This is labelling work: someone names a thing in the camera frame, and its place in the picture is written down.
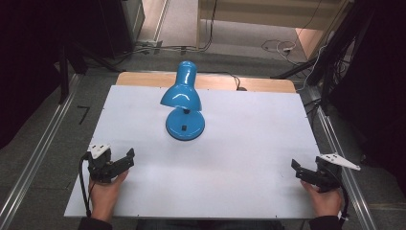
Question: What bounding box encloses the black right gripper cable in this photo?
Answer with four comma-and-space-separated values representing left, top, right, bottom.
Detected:
331, 171, 350, 222

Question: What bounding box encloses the black tripod stand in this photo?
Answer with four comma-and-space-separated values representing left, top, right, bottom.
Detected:
270, 18, 362, 113

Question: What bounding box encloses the white board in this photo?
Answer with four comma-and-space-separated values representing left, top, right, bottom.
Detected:
63, 84, 324, 220

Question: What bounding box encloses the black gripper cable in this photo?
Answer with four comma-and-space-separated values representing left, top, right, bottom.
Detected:
331, 171, 350, 222
79, 151, 94, 219

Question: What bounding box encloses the blue desk lamp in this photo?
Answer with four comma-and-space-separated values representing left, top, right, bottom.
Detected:
159, 60, 206, 142

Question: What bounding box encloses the wooden table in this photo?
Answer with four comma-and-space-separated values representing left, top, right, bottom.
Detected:
115, 71, 297, 94

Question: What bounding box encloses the dark curtain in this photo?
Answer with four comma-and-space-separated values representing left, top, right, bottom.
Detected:
328, 0, 406, 196
0, 0, 106, 150

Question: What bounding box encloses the black lamp cable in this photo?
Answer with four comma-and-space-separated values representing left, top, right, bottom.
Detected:
219, 72, 248, 92

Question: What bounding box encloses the light wooden shelf unit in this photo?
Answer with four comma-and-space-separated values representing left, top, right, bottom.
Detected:
196, 0, 354, 33

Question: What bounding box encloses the person's right hand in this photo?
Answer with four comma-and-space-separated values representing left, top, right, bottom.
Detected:
300, 179, 344, 219

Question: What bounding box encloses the person's left hand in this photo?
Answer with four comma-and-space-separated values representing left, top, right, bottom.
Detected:
88, 170, 129, 223

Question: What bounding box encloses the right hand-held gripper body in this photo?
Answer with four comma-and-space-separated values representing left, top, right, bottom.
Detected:
313, 153, 362, 194

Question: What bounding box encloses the aluminium floor rail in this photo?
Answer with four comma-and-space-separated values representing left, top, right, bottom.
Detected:
0, 74, 82, 228
305, 86, 379, 230

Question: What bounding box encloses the white floor cable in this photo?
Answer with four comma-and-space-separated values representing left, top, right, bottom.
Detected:
260, 38, 308, 66

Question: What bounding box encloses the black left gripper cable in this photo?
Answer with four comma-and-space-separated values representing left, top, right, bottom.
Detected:
79, 151, 94, 219

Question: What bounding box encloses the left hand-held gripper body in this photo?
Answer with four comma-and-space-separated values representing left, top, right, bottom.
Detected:
86, 143, 121, 184

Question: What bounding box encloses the grey power strip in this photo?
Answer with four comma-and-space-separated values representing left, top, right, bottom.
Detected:
136, 39, 164, 55

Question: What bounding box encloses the black cabinet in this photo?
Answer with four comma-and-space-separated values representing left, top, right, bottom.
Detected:
97, 0, 146, 59

